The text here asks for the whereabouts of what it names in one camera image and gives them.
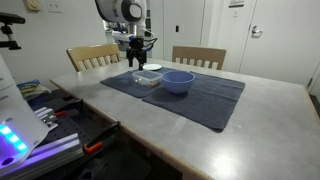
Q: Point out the white round plate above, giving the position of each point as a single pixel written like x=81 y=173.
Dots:
x=153 y=67

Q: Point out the small white wall switch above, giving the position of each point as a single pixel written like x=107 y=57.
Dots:
x=235 y=14

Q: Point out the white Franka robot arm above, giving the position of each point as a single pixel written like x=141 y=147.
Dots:
x=113 y=10

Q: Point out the silver metal blocks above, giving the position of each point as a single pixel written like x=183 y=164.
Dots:
x=45 y=115

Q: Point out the light wooden slatted chair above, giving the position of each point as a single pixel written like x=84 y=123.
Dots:
x=90 y=51
x=200 y=53

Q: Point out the blue plastic bowl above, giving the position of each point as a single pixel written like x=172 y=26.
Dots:
x=177 y=85

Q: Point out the beige folded towel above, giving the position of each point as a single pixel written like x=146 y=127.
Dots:
x=36 y=92

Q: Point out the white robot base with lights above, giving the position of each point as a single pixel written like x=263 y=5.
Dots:
x=16 y=110

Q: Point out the beige wall thermostat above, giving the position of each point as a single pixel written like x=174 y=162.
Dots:
x=32 y=5

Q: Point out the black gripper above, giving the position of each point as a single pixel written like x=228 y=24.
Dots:
x=137 y=46

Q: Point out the blue folded towel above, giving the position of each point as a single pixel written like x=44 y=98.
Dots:
x=28 y=83

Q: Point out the black camera on stand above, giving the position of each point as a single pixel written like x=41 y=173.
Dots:
x=10 y=18

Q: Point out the white closet door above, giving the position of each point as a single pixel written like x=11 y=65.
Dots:
x=190 y=33

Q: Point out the aluminium extrusion rail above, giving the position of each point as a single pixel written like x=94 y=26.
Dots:
x=53 y=150

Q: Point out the dark blue cloth mat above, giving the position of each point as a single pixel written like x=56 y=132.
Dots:
x=121 y=85
x=206 y=103

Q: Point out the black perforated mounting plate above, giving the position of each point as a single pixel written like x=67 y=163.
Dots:
x=73 y=128

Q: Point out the white wall sign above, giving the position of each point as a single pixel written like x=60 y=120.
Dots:
x=236 y=3

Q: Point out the clear plastic tupperware container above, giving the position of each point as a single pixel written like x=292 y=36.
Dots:
x=146 y=80

